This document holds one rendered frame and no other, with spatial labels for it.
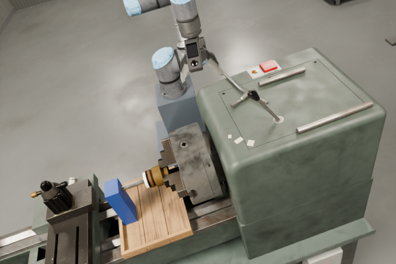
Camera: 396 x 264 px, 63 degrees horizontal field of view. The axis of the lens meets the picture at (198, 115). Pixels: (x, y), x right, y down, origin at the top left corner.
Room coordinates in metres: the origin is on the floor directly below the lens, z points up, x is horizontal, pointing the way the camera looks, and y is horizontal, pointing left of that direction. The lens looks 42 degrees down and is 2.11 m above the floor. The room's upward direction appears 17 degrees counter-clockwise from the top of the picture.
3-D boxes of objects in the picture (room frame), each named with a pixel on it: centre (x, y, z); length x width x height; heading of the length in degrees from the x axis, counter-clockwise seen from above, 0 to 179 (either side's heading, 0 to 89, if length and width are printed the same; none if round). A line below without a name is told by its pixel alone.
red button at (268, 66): (1.14, -0.36, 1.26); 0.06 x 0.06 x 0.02; 4
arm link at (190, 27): (0.99, -0.05, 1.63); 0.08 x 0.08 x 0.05
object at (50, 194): (0.93, 0.68, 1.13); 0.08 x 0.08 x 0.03
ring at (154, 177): (0.87, 0.23, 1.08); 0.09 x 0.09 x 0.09; 4
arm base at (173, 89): (1.39, 0.08, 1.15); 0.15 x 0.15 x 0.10
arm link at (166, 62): (1.39, 0.07, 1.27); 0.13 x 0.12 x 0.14; 91
